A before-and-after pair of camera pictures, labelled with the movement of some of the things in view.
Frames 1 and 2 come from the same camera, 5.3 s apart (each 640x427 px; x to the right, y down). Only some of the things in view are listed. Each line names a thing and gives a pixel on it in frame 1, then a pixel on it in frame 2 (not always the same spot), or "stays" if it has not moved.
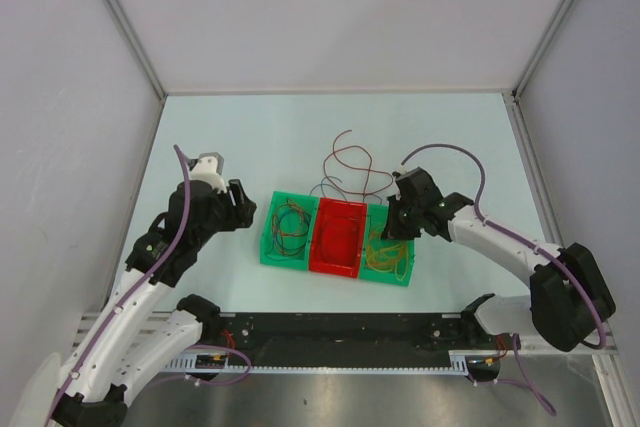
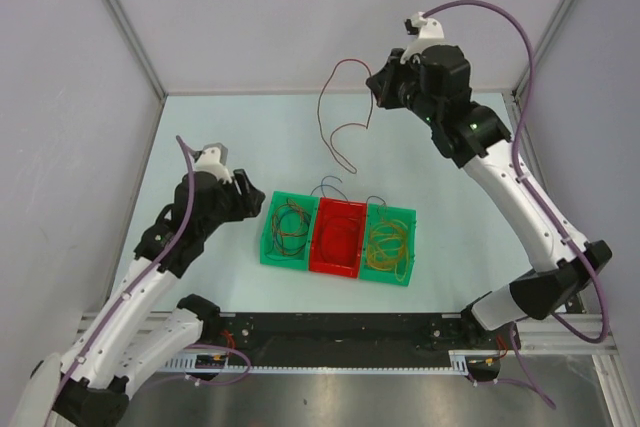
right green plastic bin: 384,260 stays
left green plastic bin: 287,233 stays
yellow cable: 392,258 stays
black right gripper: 392,230 → 381,84
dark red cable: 355,167 → 366,126
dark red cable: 294,233 → 274,222
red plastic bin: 338,237 stays
